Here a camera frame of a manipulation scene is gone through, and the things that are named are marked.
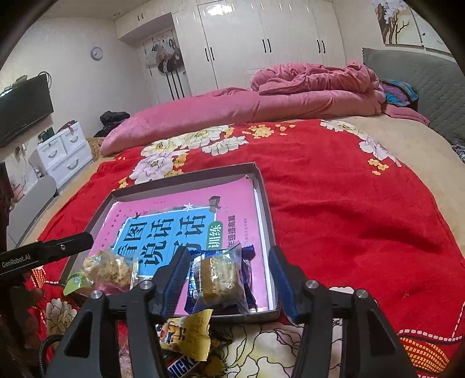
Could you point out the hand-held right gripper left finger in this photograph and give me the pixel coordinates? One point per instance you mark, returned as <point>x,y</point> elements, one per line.
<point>174,287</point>

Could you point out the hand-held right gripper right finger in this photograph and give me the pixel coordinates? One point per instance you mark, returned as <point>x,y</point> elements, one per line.
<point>285,287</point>

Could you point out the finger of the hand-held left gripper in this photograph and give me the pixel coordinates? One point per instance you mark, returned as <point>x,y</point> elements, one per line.
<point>67,245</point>

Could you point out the blue snack packet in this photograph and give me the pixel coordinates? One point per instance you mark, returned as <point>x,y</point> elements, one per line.
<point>191,296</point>

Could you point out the clear packet brown biscuit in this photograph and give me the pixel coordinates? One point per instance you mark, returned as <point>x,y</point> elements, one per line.
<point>218,280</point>

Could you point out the gold yellow snack packet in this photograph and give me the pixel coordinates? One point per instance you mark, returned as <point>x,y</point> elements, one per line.
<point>189,330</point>

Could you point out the clear packet beige pastry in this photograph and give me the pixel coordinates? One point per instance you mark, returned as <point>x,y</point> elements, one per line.
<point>109,270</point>

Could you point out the grey cardboard box tray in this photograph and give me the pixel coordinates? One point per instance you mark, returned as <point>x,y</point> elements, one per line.
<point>267,225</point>

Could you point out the brown chocolate bar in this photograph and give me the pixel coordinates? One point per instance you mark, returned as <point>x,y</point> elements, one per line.
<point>181,367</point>

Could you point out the person's left hand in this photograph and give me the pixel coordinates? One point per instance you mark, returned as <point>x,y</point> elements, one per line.
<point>27,296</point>

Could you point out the dark wooden furniture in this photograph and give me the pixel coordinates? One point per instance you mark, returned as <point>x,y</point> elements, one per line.
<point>5,203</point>

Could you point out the pink picture book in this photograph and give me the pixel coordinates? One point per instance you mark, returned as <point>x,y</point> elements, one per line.
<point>174,210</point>

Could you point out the white drawer chest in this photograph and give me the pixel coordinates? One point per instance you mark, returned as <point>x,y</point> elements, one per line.
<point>65,156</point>

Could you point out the brown knitted cloth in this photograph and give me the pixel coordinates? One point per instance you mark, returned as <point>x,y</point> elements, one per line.
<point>95,149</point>

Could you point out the black bag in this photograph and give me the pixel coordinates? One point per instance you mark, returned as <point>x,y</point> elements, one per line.
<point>114,119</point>

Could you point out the pink folded duvet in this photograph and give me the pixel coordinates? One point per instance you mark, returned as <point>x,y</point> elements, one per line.
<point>218,109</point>

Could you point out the crumpled pink blanket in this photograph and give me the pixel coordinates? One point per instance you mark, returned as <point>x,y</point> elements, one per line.
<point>312,78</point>

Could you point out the hanging caps and bags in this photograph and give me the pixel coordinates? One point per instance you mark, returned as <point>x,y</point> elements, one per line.
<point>163,54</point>

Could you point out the black white patterned cloth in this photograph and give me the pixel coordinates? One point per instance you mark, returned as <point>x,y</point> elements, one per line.
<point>458,151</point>

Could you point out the purple teal cloth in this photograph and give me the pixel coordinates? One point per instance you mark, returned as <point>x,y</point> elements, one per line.
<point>399,92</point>

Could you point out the white overhead cabinet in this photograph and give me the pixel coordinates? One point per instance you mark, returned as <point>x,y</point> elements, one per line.
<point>145,27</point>

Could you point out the white wardrobe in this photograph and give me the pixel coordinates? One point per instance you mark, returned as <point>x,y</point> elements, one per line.
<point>269,40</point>

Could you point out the grey padded headboard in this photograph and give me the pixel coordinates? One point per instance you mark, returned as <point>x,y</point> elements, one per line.
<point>428,80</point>

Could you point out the black wall television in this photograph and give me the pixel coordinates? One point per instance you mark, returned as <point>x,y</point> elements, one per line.
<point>23,111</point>

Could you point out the round wall clock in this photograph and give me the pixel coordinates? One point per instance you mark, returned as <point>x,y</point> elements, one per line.
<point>96,53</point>

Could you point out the floral wall painting panel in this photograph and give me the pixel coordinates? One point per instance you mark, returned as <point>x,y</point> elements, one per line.
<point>394,21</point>
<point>436,36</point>

